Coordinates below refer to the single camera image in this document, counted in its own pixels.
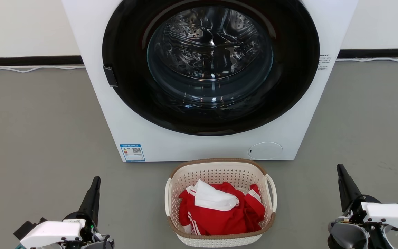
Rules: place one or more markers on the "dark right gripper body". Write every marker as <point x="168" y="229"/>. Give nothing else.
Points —
<point x="357" y="211"/>

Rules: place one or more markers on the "red garment with white stripes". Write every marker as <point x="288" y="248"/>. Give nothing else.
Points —
<point x="226" y="221"/>

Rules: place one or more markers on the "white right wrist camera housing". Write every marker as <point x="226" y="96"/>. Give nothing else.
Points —
<point x="389" y="212"/>

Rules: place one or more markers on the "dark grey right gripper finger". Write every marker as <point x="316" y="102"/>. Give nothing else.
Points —
<point x="347" y="190"/>

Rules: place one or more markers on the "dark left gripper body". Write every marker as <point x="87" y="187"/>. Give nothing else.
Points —
<point x="90" y="228"/>

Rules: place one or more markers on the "black round glass washer door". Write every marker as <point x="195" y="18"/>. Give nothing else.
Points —
<point x="126" y="69"/>

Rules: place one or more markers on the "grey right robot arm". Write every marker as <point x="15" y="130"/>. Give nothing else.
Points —
<point x="346" y="235"/>

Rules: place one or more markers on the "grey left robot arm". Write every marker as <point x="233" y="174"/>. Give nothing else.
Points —
<point x="98" y="244"/>

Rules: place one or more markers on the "small printed text sticker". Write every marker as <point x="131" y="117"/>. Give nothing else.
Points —
<point x="323" y="62"/>

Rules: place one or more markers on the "blue energy label sticker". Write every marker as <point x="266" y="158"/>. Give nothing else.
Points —
<point x="132" y="153"/>

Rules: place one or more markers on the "round white filter cover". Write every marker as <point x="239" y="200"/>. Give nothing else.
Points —
<point x="264" y="151"/>

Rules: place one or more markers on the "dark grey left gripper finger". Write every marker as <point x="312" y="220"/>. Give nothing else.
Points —
<point x="90" y="202"/>

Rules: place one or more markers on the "white washing machine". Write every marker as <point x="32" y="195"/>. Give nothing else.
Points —
<point x="116" y="114"/>

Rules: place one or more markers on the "black left wrist connector block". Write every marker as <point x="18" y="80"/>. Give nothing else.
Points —
<point x="29" y="228"/>

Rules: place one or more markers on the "cream plastic laundry basket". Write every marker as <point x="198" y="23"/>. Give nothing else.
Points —
<point x="216" y="171"/>

